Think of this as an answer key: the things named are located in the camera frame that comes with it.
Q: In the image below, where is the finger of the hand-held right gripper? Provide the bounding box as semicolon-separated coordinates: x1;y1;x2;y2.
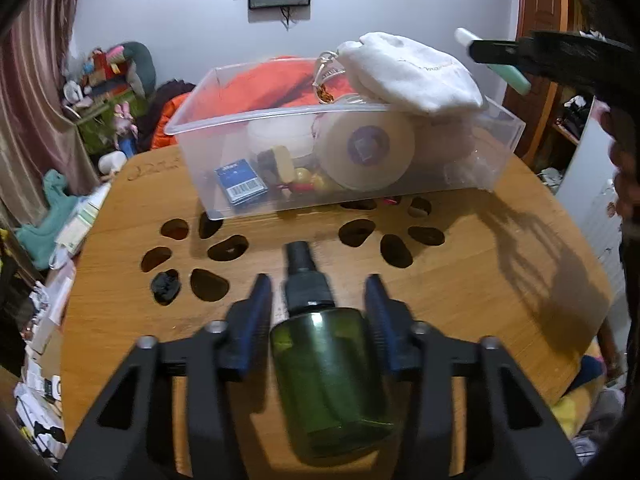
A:
467;39;523;64

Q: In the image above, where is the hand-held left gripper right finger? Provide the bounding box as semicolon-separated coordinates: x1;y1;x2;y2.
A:
363;274;584;480

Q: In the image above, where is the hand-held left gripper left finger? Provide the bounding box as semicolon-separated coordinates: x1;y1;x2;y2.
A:
59;273;274;480

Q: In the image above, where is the pale green tube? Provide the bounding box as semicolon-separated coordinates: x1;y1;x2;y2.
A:
454;27;533;96

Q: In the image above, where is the green spray bottle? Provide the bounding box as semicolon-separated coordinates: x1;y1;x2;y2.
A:
269;241;396;466

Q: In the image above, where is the white cloth pouch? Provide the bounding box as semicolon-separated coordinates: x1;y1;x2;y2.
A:
336;31;488;113

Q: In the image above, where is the clear plastic box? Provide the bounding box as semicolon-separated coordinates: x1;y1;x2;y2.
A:
164;57;526;221

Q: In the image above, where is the beige cylinder roll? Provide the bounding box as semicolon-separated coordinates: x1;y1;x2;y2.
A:
315;109;417;192

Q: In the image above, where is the person's right hand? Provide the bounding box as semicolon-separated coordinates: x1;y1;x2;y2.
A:
602;107;640;231

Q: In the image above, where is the wooden desk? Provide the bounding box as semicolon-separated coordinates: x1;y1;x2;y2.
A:
60;127;616;480

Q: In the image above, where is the black hair scrunchie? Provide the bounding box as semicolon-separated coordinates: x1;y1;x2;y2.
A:
151;270;181;303

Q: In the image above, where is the blue card box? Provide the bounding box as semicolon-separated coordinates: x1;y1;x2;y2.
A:
215;159;268;205

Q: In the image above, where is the white drawer cabinet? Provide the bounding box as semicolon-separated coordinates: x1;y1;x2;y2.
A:
555;100;626;281

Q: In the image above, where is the brown beige block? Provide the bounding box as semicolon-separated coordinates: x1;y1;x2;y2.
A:
257;145;296;183

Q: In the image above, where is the pile of paper boxes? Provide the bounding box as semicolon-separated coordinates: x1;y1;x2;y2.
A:
0;180;113;461

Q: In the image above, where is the colourful patchwork blanket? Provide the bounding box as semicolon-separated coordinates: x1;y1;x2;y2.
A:
560;355;626;441

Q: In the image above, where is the dark maroon cloth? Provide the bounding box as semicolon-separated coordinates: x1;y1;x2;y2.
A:
137;79;197;151

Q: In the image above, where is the teal plush toy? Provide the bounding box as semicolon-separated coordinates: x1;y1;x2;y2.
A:
15;170;81;268

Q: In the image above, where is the orange jacket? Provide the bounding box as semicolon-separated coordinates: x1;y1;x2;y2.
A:
150;56;351;150

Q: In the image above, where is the green storage box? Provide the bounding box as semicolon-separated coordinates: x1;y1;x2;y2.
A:
75;105;146;153

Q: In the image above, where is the grey pillow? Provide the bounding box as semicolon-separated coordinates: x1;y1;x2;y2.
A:
117;41;157;98

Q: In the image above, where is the pile of plush toys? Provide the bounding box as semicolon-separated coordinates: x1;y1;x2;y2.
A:
62;45;136;106

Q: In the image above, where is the pink brown curtain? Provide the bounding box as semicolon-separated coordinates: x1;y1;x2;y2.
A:
0;0;101;221

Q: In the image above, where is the yellow red bead string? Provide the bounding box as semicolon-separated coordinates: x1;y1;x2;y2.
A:
277;167;341;198

